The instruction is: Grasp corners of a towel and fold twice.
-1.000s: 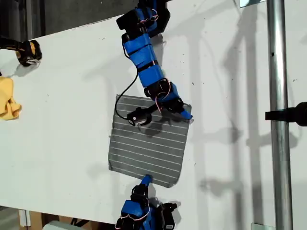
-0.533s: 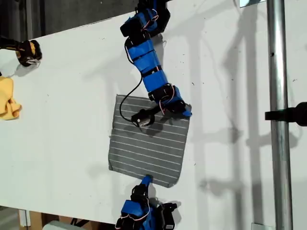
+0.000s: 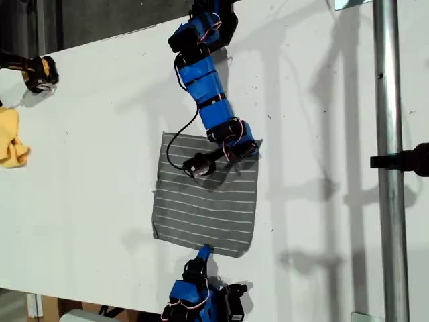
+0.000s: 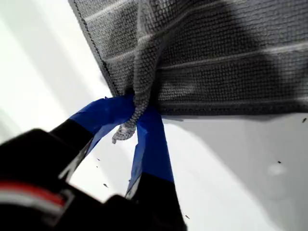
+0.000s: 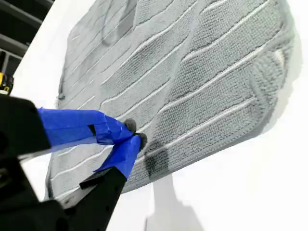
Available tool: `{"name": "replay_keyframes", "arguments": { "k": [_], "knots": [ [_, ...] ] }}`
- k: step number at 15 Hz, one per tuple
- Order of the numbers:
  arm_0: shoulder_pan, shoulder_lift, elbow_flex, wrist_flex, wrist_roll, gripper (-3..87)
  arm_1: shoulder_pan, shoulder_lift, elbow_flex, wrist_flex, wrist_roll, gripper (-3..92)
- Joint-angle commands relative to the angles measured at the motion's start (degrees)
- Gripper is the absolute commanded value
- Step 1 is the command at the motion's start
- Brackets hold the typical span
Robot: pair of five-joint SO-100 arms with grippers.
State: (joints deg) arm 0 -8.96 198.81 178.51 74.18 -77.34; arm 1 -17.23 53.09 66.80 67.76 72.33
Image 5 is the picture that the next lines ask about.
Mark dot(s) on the grey striped towel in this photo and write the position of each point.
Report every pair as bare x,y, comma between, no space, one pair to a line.
192,84

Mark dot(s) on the black yellow power drill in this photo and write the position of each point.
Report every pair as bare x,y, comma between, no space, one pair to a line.
4,83

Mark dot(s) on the dark shelving unit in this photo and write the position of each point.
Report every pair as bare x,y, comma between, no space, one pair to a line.
14,24

